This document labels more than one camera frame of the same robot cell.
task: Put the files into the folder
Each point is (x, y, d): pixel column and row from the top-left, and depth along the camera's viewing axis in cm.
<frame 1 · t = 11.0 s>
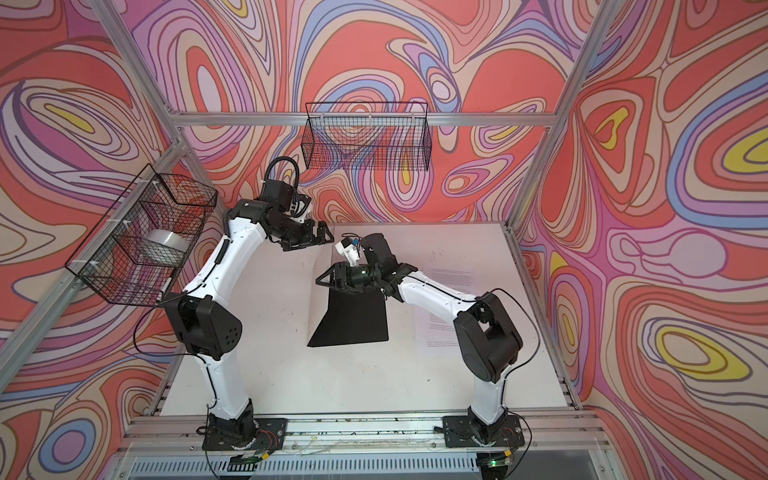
left hand: (322, 238, 85), fingers open
right hand: (323, 290, 78), fingers open
white and black file folder: (348, 334, 97), on the table

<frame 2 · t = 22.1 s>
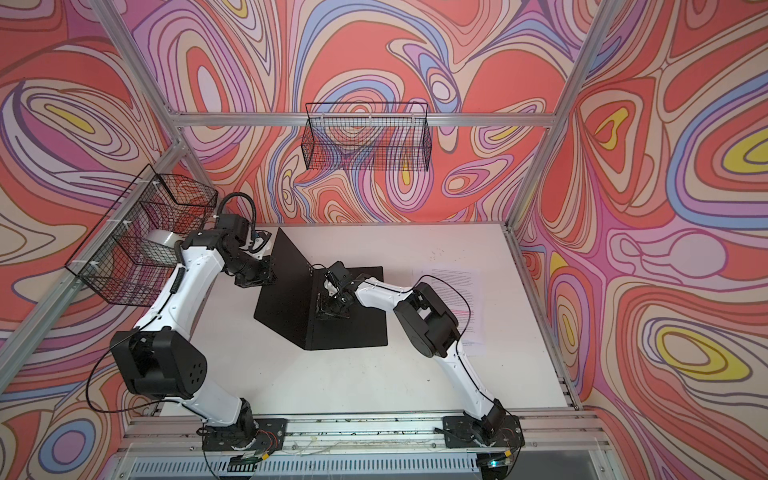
left hand: (278, 277, 82), fingers closed
right hand: (320, 321, 93), fingers closed
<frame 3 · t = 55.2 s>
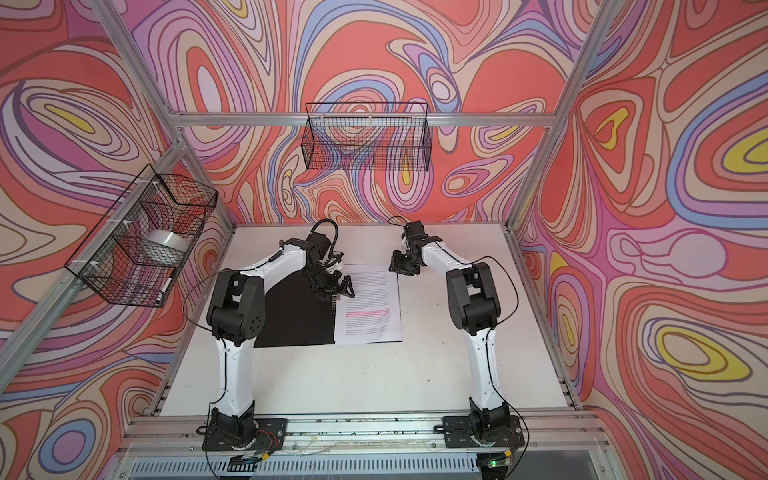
left hand: (345, 293, 96), fingers open
right hand: (395, 273, 103), fingers open
white and black file folder: (294, 315, 94), point 3 cm above the table

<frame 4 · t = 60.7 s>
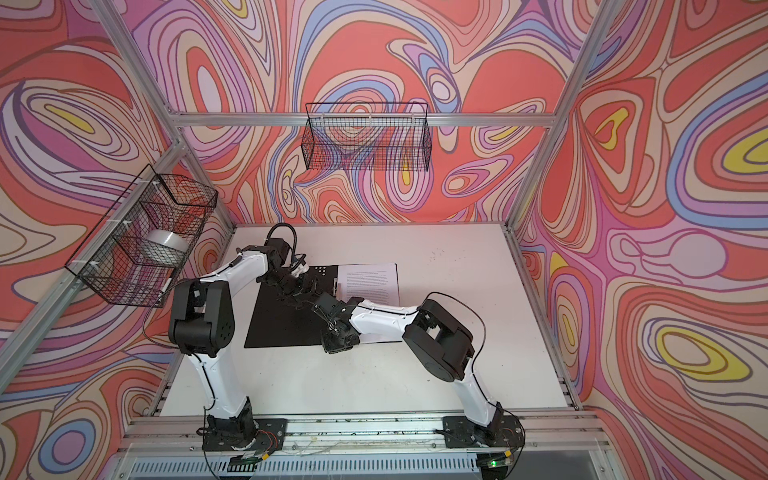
left hand: (315, 296, 94), fingers open
right hand: (335, 354, 87), fingers closed
the named things where they were.

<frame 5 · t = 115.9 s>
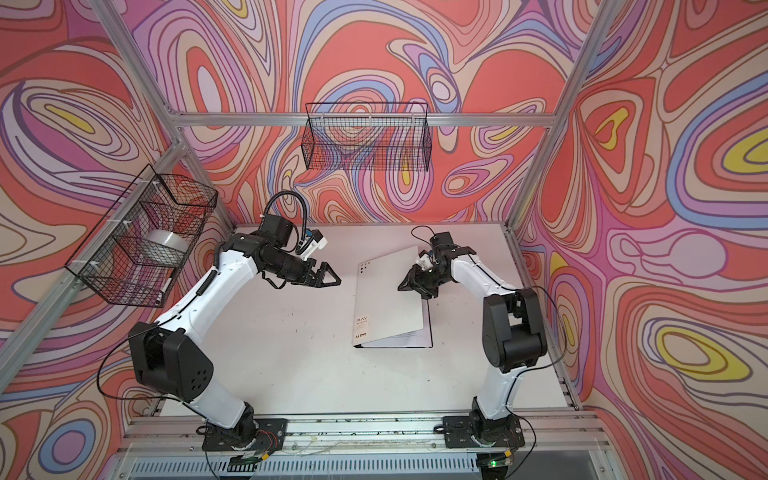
left hand: (330, 278, 79), fingers open
right hand: (406, 295, 89), fingers open
white and black file folder: (389, 311, 100), on the table

